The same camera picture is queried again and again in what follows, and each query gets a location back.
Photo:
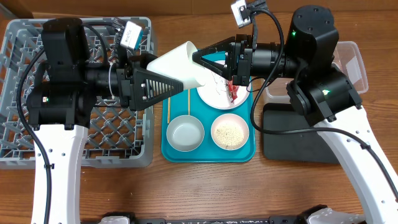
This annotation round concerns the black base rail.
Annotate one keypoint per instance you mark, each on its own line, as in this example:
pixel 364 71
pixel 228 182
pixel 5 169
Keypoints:
pixel 282 219

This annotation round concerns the right wooden chopstick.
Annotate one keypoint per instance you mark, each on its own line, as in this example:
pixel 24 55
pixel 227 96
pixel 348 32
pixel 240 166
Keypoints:
pixel 188 102

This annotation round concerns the left wooden chopstick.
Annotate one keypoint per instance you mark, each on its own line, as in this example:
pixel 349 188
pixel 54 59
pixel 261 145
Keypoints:
pixel 168 110

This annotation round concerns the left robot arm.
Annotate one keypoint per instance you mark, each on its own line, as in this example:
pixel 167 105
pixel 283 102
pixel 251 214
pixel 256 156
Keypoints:
pixel 57 112

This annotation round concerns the large white plate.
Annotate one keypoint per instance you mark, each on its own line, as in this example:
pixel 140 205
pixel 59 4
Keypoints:
pixel 211 98

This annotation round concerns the small pink bowl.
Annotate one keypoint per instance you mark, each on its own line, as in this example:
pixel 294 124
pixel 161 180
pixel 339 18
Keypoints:
pixel 231 118

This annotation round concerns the black waste tray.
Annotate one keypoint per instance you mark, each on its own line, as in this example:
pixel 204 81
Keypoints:
pixel 305 147

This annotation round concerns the grey bowl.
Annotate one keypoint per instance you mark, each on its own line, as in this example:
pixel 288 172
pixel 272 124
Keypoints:
pixel 185 133

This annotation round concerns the red snack wrapper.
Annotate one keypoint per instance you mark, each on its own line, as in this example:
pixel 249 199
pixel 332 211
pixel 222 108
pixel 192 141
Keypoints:
pixel 232 91

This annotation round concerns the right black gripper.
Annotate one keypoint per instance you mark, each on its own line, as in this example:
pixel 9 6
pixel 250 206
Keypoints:
pixel 244 46

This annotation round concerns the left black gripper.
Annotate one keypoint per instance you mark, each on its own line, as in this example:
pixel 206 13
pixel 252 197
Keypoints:
pixel 131 84

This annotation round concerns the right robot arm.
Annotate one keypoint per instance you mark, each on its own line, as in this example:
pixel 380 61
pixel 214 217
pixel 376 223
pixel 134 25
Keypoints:
pixel 321 93

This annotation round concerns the clear plastic waste bin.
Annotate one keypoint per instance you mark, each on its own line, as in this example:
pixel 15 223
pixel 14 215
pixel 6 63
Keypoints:
pixel 347 58

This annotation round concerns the white paper cup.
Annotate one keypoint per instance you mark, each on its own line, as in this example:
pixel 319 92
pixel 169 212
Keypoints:
pixel 178 64

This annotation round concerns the teal serving tray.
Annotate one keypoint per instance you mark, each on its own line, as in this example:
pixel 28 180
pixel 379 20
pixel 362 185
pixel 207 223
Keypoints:
pixel 208 151

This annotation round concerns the white tissue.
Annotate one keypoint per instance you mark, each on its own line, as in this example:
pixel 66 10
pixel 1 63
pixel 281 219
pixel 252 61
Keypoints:
pixel 218 83

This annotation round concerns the grey dishwasher rack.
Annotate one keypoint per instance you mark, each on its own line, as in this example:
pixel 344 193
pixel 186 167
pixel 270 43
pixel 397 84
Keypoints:
pixel 117 137

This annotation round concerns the wooden chopstick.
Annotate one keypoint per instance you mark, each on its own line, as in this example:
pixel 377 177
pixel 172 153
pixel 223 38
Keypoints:
pixel 188 102
pixel 168 110

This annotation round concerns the cooked rice pile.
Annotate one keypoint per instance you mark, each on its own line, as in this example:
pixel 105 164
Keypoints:
pixel 228 136

